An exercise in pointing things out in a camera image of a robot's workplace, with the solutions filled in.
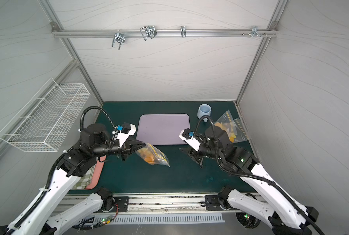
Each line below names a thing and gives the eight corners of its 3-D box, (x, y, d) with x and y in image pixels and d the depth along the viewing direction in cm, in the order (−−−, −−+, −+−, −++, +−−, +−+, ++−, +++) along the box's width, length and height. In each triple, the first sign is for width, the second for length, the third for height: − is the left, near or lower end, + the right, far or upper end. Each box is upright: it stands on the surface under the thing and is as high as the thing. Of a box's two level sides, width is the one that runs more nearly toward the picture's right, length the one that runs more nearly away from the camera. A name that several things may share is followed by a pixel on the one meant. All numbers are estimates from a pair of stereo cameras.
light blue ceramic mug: (194, 115, 113) (195, 109, 108) (203, 107, 118) (204, 101, 113) (205, 122, 108) (206, 117, 103) (214, 113, 114) (215, 108, 109)
